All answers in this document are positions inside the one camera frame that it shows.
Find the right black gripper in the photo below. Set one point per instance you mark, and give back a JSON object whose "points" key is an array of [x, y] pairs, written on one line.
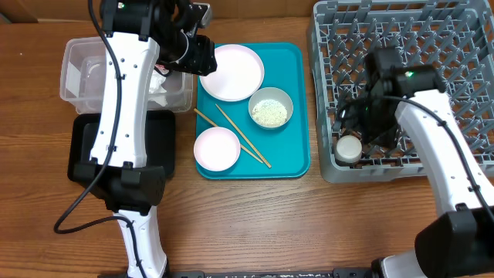
{"points": [[348, 113]]}

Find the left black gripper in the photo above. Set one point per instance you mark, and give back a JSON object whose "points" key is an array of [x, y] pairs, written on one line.
{"points": [[204, 50]]}

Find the white cup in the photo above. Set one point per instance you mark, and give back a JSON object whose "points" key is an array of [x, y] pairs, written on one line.
{"points": [[348, 150]]}

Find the white napkin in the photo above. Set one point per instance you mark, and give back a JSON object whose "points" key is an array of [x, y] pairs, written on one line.
{"points": [[156, 91]]}

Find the grey bowl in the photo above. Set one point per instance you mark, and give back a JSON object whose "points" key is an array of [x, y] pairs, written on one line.
{"points": [[271, 93]]}

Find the red snack wrapper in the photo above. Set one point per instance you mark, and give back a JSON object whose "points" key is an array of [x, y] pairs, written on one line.
{"points": [[162, 71]]}

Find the cooked white rice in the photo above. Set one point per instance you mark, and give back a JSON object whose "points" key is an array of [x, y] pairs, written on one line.
{"points": [[269, 113]]}

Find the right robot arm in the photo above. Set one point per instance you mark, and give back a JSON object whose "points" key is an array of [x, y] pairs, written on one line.
{"points": [[460, 241]]}

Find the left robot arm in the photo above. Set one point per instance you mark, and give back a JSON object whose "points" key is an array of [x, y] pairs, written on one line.
{"points": [[138, 36]]}

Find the grey dishwasher rack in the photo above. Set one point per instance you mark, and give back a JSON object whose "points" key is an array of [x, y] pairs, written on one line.
{"points": [[456, 37]]}

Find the large white plate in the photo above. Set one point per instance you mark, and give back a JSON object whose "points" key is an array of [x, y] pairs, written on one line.
{"points": [[239, 74]]}

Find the left wooden chopstick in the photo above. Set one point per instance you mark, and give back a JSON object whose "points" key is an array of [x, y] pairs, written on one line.
{"points": [[245, 149]]}

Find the wooden chopstick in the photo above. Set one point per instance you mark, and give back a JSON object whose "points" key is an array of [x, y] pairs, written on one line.
{"points": [[245, 149], [244, 137]]}

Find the right wooden chopstick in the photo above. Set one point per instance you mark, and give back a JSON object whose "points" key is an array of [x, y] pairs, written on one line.
{"points": [[244, 137]]}

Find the clear plastic bin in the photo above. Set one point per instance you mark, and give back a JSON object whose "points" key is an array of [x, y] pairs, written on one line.
{"points": [[83, 74]]}

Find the black plastic tray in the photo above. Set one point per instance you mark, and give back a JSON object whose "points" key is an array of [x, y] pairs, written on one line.
{"points": [[159, 140]]}

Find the teal serving tray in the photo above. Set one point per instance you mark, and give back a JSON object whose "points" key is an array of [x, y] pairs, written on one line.
{"points": [[286, 148]]}

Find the cardboard box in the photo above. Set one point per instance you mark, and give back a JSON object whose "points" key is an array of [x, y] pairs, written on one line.
{"points": [[34, 11]]}

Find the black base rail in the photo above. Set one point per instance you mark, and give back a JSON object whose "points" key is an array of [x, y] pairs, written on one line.
{"points": [[335, 273]]}

